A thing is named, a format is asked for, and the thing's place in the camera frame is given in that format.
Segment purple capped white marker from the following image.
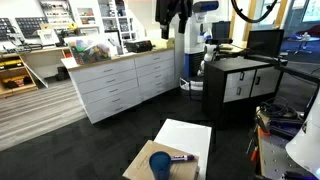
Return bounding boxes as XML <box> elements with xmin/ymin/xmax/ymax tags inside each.
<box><xmin>171</xmin><ymin>155</ymin><xmax>195</xmax><ymax>162</ymax></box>

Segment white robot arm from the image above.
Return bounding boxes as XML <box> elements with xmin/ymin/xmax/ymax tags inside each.
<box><xmin>155</xmin><ymin>0</ymin><xmax>193</xmax><ymax>39</ymax></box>

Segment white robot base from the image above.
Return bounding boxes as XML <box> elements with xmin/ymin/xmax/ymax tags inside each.
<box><xmin>285</xmin><ymin>97</ymin><xmax>320</xmax><ymax>179</ymax></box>

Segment blue plastic cup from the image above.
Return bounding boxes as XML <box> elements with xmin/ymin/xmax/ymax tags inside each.
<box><xmin>149</xmin><ymin>151</ymin><xmax>171</xmax><ymax>180</ymax></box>

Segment black device on counter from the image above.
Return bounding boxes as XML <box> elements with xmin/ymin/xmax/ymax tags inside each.
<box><xmin>125</xmin><ymin>40</ymin><xmax>153</xmax><ymax>53</ymax></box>

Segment white drawer cabinet wood top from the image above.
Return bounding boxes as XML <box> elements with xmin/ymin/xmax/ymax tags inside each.
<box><xmin>62</xmin><ymin>48</ymin><xmax>175</xmax><ymax>124</ymax></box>

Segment white blue mobile robot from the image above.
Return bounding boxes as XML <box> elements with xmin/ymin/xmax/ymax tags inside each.
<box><xmin>180</xmin><ymin>0</ymin><xmax>219</xmax><ymax>92</ymax></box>

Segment black cabinet white doors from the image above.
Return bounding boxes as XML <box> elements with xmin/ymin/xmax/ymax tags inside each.
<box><xmin>202</xmin><ymin>57</ymin><xmax>283</xmax><ymax>129</ymax></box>

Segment brown cardboard box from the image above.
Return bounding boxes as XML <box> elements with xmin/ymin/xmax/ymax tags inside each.
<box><xmin>123</xmin><ymin>140</ymin><xmax>199</xmax><ymax>180</ymax></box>

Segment clear bin of colourful items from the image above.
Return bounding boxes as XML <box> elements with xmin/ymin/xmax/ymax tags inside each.
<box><xmin>68</xmin><ymin>39</ymin><xmax>111</xmax><ymax>65</ymax></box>

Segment black computer monitor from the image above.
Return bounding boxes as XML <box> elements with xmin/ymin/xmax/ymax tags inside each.
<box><xmin>247</xmin><ymin>29</ymin><xmax>284</xmax><ymax>57</ymax></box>

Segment wooden workbench with metal plate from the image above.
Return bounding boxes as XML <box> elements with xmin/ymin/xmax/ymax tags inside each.
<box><xmin>257</xmin><ymin>128</ymin><xmax>319</xmax><ymax>180</ymax></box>

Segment wooden shelf unit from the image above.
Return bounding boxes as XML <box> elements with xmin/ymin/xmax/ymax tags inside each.
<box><xmin>0</xmin><ymin>54</ymin><xmax>37</xmax><ymax>98</ymax></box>

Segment orange handled screwdriver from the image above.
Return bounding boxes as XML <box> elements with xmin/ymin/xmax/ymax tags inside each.
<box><xmin>250</xmin><ymin>146</ymin><xmax>258</xmax><ymax>162</ymax></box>

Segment bundle of black cables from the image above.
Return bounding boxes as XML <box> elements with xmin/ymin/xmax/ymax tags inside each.
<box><xmin>256</xmin><ymin>97</ymin><xmax>299</xmax><ymax>120</ymax></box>

